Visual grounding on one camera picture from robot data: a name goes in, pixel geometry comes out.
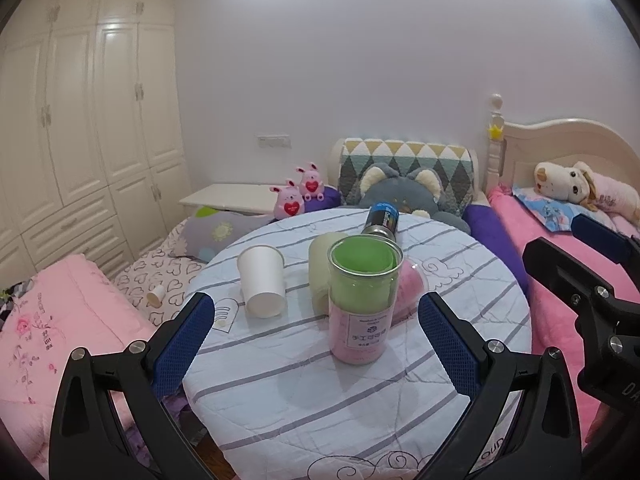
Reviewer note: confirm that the purple pillow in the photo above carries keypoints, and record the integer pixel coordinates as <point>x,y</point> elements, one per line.
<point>327,200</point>

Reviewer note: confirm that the triangle-pattern cushion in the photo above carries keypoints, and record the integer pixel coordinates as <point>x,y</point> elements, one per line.
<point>400,152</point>

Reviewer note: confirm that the white wall socket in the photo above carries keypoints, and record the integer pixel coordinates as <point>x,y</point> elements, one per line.
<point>273,140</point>

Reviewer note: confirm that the purple bolster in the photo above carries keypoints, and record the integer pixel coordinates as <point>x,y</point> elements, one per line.
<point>492,235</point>

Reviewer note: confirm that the clear jar pink green contents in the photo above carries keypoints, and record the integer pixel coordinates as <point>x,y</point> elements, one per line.
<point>360,310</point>

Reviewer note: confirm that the black can blue cap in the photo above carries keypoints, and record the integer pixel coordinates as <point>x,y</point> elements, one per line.
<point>380,220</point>

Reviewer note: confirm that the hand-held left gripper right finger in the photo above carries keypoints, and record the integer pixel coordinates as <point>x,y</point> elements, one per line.
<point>447,345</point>

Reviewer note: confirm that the pink embroidered quilt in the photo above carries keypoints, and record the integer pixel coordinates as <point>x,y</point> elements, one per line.
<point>60,310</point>

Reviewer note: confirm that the cream wardrobe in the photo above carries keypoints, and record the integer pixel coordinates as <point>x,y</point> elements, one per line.
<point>75,110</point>

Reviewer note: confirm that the pale yellow plastic cup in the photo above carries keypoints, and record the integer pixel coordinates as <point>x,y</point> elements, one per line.
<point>320,270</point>

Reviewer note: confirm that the blue cartoon pillow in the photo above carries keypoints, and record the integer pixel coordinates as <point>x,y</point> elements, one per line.
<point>545,210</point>

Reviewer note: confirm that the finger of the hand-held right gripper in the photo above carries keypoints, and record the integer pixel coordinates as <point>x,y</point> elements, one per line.
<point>597,234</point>
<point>560,270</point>

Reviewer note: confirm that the cream bed headboard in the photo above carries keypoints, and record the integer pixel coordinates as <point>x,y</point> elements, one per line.
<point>550,145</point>

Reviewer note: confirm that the grey cat plush cushion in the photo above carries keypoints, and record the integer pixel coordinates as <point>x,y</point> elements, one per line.
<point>395,190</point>

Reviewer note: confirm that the pink bunny plush toy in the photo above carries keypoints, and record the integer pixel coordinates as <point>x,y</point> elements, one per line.
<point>310,182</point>
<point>287,202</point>

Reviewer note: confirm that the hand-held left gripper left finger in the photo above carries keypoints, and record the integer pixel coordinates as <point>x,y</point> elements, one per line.
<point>182,340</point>

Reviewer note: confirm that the grey flower pillow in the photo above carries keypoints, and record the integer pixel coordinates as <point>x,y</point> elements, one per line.
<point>220,232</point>

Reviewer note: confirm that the heart print bed sheet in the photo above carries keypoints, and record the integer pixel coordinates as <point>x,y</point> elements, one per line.
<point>145,270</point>

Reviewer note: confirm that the yellow star decoration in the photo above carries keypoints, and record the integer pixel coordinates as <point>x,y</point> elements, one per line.
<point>495,131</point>

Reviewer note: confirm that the round table with striped cloth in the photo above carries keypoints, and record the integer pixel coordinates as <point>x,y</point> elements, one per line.
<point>280,400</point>

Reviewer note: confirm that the black white checked cloth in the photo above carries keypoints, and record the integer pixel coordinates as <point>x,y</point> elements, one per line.
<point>12,300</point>

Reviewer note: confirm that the pink blanket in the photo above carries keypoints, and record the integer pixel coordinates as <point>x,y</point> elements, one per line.
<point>550,320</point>

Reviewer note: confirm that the white paper cup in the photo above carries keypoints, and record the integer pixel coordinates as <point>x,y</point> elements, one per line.
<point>260,280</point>

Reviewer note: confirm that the white dog plush toy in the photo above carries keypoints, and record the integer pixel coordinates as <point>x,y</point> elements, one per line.
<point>560,177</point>

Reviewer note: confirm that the white nightstand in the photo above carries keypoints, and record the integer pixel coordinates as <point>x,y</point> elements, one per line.
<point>225,195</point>

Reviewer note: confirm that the small white cup on bed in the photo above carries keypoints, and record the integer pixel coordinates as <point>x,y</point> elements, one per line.
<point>157,296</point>

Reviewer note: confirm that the pink plastic cup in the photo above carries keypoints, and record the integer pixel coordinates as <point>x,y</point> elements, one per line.
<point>410,290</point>

